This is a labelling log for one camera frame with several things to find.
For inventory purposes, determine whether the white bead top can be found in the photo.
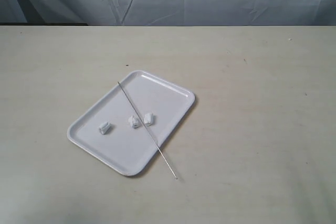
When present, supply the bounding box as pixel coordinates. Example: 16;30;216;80
128;115;141;129

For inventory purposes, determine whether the thin metal skewer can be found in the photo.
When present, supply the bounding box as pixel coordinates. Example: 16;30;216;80
117;81;178;180

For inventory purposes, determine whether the white rectangular plastic tray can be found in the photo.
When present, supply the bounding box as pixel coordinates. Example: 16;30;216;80
67;70;195;176

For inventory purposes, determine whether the white bead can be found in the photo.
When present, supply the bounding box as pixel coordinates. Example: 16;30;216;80
143;113;154;126
128;115;141;129
98;121;111;135

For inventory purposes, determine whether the white bead bottom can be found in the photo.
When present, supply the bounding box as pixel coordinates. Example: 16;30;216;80
98;121;111;135

